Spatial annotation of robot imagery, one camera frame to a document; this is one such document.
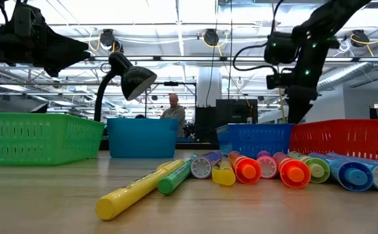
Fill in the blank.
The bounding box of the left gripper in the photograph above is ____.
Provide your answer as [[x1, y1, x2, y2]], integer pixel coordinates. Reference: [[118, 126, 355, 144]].
[[12, 0, 92, 78]]

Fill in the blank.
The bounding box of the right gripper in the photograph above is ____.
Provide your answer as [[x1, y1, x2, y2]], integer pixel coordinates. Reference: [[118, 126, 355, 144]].
[[286, 63, 320, 125]]

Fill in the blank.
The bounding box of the purple highlighter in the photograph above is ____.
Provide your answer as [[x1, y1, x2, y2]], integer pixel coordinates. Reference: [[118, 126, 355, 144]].
[[190, 150, 223, 180]]

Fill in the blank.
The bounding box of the black equipment cabinet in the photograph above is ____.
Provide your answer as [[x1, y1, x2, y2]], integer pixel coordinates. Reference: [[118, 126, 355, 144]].
[[194, 99, 258, 144]]

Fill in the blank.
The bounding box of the blue plastic basket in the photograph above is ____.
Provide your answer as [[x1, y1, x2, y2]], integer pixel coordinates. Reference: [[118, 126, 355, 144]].
[[216, 123, 294, 160]]

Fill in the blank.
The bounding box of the person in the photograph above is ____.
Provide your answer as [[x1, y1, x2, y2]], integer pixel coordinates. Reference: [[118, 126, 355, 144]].
[[159, 93, 186, 138]]

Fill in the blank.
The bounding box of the thick yellow highlighter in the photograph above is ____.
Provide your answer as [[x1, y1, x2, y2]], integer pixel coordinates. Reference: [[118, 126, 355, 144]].
[[211, 155, 237, 187]]

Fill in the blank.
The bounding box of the silver ventilation duct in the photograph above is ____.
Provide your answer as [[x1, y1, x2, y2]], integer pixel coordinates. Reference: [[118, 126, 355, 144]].
[[317, 61, 377, 95]]

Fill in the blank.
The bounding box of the lime green highlighter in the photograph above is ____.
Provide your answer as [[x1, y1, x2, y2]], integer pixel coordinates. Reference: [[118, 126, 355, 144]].
[[288, 151, 331, 184]]

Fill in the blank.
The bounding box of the green plastic basket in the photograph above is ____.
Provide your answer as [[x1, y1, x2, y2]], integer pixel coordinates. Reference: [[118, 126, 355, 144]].
[[0, 112, 105, 166]]

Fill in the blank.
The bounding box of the black desk lamp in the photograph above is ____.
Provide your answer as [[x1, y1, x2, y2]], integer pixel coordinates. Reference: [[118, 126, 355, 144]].
[[94, 51, 158, 123]]

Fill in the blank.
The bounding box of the black ceiling cable reel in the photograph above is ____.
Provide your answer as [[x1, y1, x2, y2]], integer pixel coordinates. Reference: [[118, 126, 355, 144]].
[[351, 29, 370, 48], [203, 28, 220, 46], [99, 28, 116, 49]]

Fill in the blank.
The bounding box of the slim yellow highlighter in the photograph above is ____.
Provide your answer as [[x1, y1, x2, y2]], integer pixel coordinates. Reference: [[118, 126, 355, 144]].
[[95, 159, 185, 222]]

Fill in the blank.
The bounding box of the orange highlighter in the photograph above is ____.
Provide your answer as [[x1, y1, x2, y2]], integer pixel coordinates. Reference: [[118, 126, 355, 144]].
[[272, 151, 312, 189], [227, 150, 262, 185]]

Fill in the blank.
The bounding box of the red plastic basket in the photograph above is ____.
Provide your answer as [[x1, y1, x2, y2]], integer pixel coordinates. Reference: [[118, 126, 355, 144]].
[[288, 119, 378, 164]]

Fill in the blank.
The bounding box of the teal plastic bin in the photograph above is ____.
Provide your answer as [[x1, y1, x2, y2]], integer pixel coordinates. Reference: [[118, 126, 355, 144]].
[[107, 118, 179, 159]]

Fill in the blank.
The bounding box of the pink highlighter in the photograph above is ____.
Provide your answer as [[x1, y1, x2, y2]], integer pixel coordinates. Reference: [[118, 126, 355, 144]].
[[256, 149, 279, 180]]

